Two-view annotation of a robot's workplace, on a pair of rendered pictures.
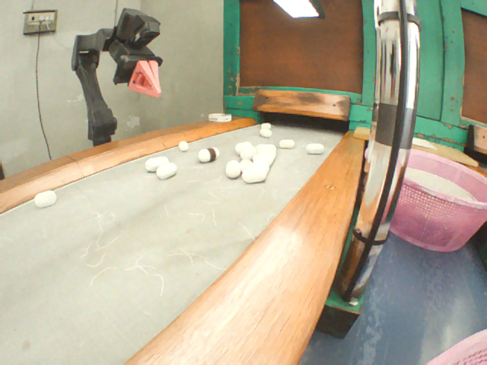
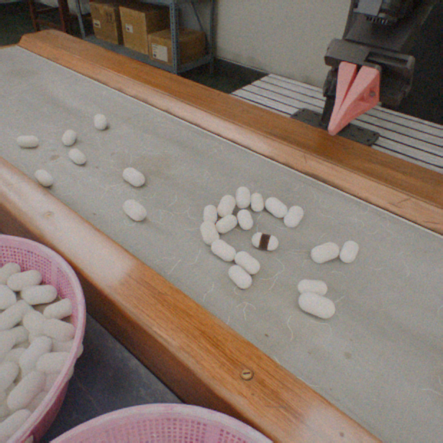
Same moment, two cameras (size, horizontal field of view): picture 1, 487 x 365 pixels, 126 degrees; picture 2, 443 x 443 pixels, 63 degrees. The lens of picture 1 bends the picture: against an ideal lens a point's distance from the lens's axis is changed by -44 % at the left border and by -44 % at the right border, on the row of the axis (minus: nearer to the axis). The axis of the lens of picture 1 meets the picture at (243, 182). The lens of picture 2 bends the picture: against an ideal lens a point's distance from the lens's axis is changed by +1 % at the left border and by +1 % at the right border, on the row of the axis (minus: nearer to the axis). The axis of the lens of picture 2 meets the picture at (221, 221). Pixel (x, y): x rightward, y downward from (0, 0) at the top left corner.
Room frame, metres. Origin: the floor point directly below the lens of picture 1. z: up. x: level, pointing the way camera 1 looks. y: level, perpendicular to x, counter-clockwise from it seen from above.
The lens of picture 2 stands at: (-0.09, -0.07, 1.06)
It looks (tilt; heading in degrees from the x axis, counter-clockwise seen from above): 42 degrees down; 96
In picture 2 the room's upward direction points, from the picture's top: 3 degrees clockwise
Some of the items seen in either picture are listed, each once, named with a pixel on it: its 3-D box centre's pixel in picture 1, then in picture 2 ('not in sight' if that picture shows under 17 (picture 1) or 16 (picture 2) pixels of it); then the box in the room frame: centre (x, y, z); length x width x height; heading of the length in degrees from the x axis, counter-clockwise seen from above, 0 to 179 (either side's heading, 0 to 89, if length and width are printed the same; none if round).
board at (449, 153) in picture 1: (414, 143); not in sight; (0.44, -0.43, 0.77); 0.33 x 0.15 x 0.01; 59
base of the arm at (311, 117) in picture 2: not in sight; (336, 112); (0.07, 0.74, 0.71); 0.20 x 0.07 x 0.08; 150
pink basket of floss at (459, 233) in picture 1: (428, 193); not in sight; (0.26, -0.32, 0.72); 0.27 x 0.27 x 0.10
